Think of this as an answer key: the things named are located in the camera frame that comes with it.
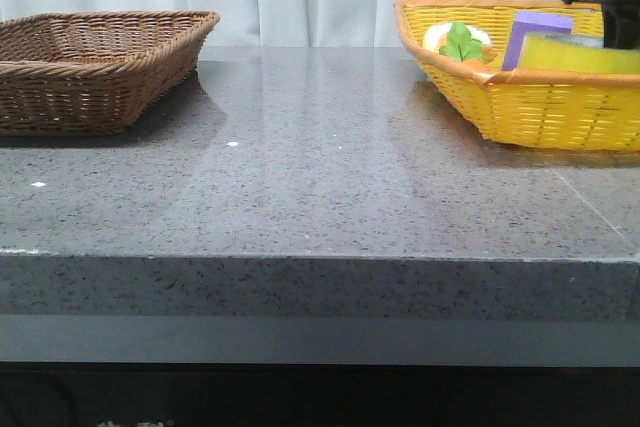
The yellow tape roll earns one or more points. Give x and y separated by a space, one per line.
575 53

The purple foam block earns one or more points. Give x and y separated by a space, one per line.
530 21

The yellow woven basket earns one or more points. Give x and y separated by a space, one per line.
542 109

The orange toy carrot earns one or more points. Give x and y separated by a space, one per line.
462 42

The toy bread roll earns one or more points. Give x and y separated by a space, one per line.
436 36

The brown wicker basket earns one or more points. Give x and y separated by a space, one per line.
94 73

